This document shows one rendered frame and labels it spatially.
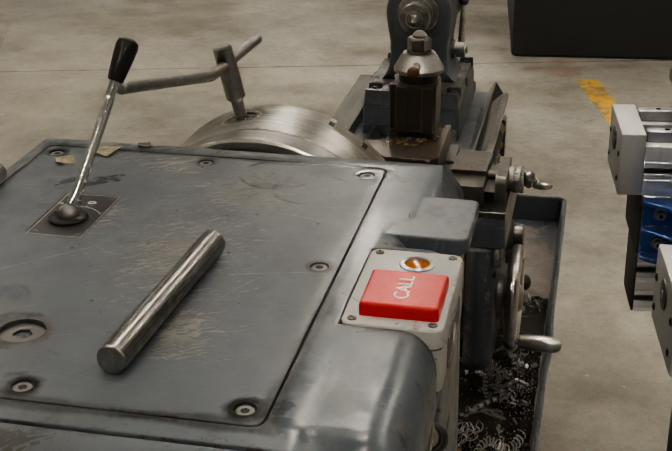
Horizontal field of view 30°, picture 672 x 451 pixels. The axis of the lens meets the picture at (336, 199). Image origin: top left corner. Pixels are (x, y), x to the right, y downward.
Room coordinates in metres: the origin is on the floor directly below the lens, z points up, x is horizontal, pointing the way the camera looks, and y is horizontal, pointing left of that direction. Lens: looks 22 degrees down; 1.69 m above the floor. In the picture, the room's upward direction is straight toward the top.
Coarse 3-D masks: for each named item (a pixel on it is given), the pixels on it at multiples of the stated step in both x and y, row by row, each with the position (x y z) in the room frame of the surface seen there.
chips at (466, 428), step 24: (528, 312) 2.19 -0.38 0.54; (504, 360) 2.00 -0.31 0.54; (528, 360) 2.00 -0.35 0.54; (480, 384) 1.92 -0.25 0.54; (504, 384) 1.85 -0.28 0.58; (528, 384) 1.91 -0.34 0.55; (480, 408) 1.82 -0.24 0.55; (504, 408) 1.84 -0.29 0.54; (528, 408) 1.84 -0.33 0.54; (480, 432) 1.77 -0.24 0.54; (504, 432) 1.77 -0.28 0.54; (528, 432) 1.77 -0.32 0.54
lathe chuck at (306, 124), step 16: (256, 112) 1.36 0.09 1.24; (272, 112) 1.35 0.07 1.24; (288, 112) 1.36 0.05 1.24; (304, 112) 1.36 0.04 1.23; (208, 128) 1.35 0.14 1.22; (224, 128) 1.32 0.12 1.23; (240, 128) 1.30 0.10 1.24; (256, 128) 1.30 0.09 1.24; (272, 128) 1.30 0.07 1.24; (288, 128) 1.30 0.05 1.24; (304, 128) 1.31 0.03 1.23; (320, 128) 1.33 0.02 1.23; (320, 144) 1.29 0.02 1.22; (336, 144) 1.30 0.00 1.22; (352, 144) 1.33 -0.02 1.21; (368, 144) 1.35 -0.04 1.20; (384, 160) 1.35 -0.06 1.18
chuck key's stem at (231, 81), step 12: (216, 48) 1.34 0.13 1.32; (228, 48) 1.34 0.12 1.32; (216, 60) 1.34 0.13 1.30; (228, 60) 1.34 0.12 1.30; (228, 72) 1.34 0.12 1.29; (228, 84) 1.34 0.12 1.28; (240, 84) 1.34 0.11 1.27; (228, 96) 1.34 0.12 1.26; (240, 96) 1.34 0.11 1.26; (240, 108) 1.34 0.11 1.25; (240, 120) 1.34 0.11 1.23
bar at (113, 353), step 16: (208, 240) 0.92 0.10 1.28; (224, 240) 0.93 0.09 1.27; (192, 256) 0.88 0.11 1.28; (208, 256) 0.90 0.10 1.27; (176, 272) 0.86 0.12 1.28; (192, 272) 0.87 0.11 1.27; (160, 288) 0.83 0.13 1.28; (176, 288) 0.84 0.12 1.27; (144, 304) 0.80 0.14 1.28; (160, 304) 0.81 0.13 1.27; (176, 304) 0.83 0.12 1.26; (128, 320) 0.78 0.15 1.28; (144, 320) 0.78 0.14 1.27; (160, 320) 0.80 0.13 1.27; (112, 336) 0.76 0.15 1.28; (128, 336) 0.76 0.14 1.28; (144, 336) 0.77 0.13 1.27; (112, 352) 0.74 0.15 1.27; (128, 352) 0.75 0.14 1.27; (112, 368) 0.74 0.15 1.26
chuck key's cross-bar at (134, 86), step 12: (252, 36) 1.43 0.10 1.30; (240, 48) 1.39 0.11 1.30; (252, 48) 1.41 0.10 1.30; (204, 72) 1.29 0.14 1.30; (216, 72) 1.31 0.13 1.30; (120, 84) 1.13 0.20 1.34; (132, 84) 1.14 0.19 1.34; (144, 84) 1.16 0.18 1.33; (156, 84) 1.18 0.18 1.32; (168, 84) 1.20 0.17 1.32; (180, 84) 1.23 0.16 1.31; (192, 84) 1.26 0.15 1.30
